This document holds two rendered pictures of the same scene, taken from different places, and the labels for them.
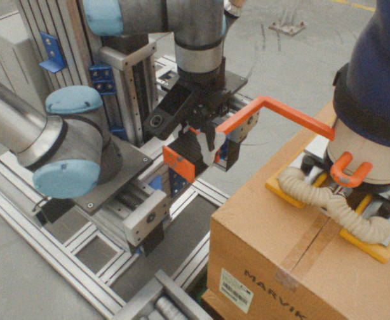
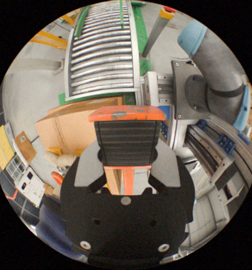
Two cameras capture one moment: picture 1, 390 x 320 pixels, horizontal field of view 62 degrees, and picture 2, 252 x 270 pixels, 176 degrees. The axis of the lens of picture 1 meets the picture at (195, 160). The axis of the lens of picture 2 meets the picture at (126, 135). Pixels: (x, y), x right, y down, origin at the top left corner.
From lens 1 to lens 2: 0.57 m
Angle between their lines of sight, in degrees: 31
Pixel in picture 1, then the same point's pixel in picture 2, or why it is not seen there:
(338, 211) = (51, 158)
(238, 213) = (90, 125)
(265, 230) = (73, 127)
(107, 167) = (192, 90)
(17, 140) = not seen: outside the picture
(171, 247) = not seen: hidden behind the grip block
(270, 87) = not seen: hidden behind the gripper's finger
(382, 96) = (48, 216)
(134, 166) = (181, 107)
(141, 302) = (135, 77)
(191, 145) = (127, 148)
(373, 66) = (55, 229)
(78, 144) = (224, 47)
